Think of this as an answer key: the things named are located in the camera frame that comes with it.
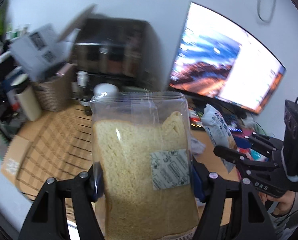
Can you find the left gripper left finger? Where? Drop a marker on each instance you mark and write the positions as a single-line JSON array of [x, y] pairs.
[[47, 217]]

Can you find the cream thermos bottle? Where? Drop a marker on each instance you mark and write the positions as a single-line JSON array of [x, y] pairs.
[[26, 97]]

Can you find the cardboard box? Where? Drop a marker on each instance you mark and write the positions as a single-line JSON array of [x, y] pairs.
[[14, 157]]

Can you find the white lidded jar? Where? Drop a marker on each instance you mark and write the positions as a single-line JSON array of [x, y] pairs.
[[105, 90]]

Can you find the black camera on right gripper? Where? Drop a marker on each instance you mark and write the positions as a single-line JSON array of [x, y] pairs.
[[290, 148]]

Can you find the white blue snack packet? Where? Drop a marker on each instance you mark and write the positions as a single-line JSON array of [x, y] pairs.
[[216, 128]]

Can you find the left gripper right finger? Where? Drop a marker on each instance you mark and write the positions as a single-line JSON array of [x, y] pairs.
[[233, 209]]

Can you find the right hand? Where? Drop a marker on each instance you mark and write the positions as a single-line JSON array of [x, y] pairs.
[[284, 203]]

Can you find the curved computer monitor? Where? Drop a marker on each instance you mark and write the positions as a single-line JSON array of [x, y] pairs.
[[218, 59]]

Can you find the bagged sliced bread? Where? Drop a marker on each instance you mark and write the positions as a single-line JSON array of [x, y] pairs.
[[142, 165]]

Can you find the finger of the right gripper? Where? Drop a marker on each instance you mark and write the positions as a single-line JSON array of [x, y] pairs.
[[255, 141], [229, 155]]

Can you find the white paper box with QR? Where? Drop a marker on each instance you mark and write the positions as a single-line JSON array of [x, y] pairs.
[[38, 51]]

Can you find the woven beige basket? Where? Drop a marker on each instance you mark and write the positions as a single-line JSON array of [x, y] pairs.
[[54, 95]]

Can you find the small white pump bottle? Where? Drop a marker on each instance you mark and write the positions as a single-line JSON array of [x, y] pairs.
[[82, 79]]

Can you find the black wire basket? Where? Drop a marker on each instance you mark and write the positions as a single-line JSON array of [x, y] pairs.
[[61, 148]]

